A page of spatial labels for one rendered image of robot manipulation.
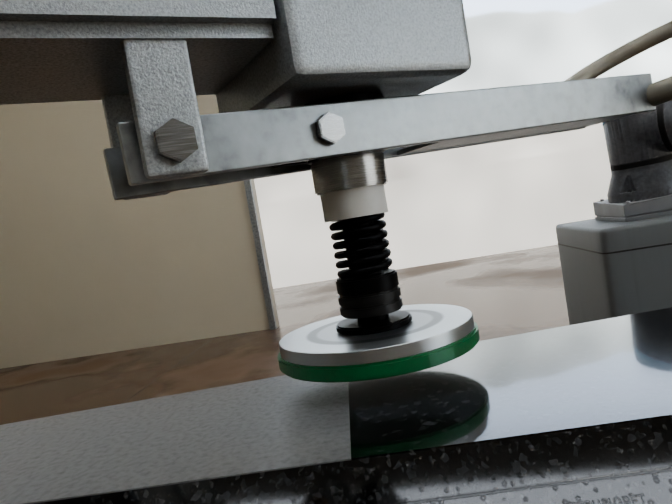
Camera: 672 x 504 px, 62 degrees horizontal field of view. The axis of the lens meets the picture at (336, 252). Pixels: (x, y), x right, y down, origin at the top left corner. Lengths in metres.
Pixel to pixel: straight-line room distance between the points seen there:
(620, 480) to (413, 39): 0.40
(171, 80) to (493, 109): 0.36
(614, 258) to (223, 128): 1.18
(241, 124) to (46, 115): 6.01
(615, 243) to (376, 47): 1.08
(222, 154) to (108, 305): 5.74
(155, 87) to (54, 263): 6.00
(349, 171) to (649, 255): 1.08
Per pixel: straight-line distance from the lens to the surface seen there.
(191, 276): 5.81
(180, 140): 0.45
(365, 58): 0.52
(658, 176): 1.68
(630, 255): 1.53
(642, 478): 0.46
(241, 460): 0.49
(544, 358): 0.64
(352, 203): 0.58
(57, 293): 6.47
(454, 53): 0.58
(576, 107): 0.77
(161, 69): 0.48
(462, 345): 0.56
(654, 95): 0.88
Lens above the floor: 0.99
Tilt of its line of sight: 3 degrees down
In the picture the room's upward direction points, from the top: 10 degrees counter-clockwise
